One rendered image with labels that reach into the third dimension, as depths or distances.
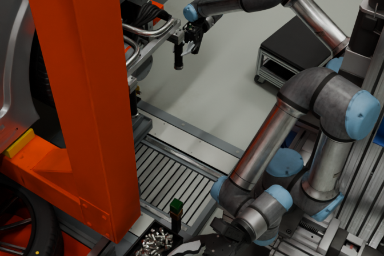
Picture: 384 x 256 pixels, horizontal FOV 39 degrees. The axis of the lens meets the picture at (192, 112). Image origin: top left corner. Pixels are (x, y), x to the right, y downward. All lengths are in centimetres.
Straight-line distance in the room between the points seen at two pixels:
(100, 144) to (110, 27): 39
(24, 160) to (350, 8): 272
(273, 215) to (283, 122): 25
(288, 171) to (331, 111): 38
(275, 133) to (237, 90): 193
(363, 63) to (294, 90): 30
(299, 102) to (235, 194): 31
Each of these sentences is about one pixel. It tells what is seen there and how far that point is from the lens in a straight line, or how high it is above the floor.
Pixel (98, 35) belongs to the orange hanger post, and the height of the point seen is 153.
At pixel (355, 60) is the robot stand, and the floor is 135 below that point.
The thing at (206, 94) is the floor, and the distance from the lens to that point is 333.
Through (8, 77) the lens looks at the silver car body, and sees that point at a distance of 204.
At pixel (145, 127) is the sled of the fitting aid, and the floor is 16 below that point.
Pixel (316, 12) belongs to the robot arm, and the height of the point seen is 113.
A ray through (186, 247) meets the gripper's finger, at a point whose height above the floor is 123.
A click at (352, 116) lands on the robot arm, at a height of 144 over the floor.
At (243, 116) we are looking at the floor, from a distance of 323.
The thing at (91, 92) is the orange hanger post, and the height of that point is 137.
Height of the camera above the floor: 242
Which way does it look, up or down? 49 degrees down
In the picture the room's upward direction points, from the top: 2 degrees clockwise
